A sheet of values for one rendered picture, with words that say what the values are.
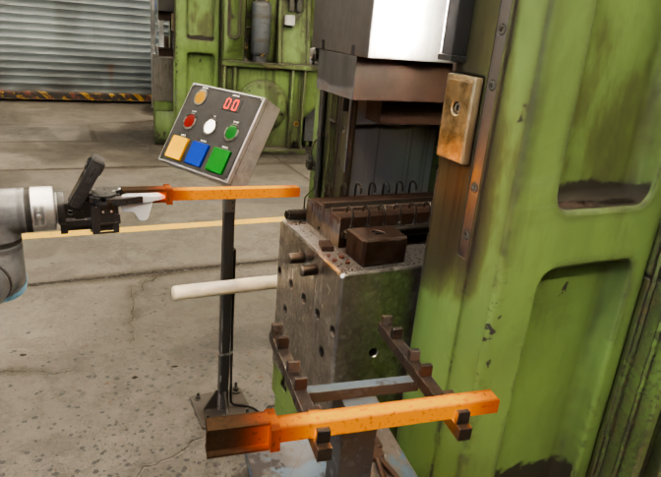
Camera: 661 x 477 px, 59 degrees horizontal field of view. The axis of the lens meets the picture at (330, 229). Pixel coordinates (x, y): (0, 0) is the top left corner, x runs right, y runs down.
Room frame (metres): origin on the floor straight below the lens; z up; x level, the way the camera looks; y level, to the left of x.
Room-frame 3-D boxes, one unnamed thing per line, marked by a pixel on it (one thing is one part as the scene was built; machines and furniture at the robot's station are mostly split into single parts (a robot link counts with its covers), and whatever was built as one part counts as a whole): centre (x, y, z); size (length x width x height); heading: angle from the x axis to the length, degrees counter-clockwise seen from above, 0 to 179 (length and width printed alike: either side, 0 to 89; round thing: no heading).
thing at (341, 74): (1.52, -0.16, 1.32); 0.42 x 0.20 x 0.10; 117
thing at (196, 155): (1.78, 0.43, 1.01); 0.07 x 0.05 x 0.07; 52
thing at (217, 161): (1.72, 0.35, 1.01); 0.07 x 0.05 x 0.07; 52
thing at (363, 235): (1.29, -0.11, 0.95); 0.12 x 0.08 x 0.06; 117
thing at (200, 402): (1.88, 0.35, 0.05); 0.22 x 0.22 x 0.09; 27
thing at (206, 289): (1.69, 0.26, 0.62); 0.44 x 0.05 x 0.05; 117
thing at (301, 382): (0.82, -0.07, 0.92); 0.23 x 0.06 x 0.02; 109
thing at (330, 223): (1.52, -0.16, 0.96); 0.42 x 0.20 x 0.09; 117
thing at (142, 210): (1.18, 0.40, 1.03); 0.09 x 0.03 x 0.06; 114
